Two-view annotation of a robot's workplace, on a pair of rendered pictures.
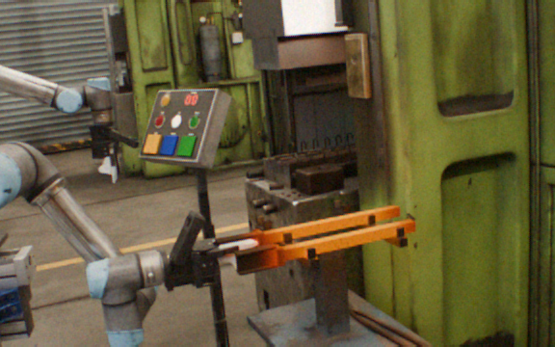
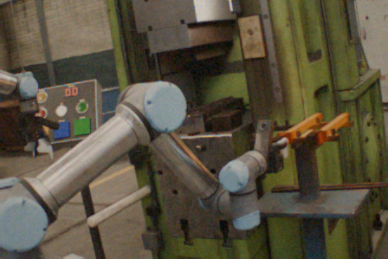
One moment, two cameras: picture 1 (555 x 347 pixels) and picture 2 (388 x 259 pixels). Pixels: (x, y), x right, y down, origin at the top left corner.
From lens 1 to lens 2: 1.24 m
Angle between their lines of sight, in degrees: 36
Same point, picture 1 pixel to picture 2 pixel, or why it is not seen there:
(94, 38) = not seen: outside the picture
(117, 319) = (253, 203)
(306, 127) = not seen: hidden behind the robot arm
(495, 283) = (326, 170)
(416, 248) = not seen: hidden behind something
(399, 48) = (292, 20)
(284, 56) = (191, 37)
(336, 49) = (210, 34)
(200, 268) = (277, 158)
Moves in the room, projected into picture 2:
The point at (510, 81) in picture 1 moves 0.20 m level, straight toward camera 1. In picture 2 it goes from (318, 43) to (340, 42)
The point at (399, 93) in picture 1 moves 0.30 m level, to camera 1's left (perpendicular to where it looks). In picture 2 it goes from (292, 48) to (237, 58)
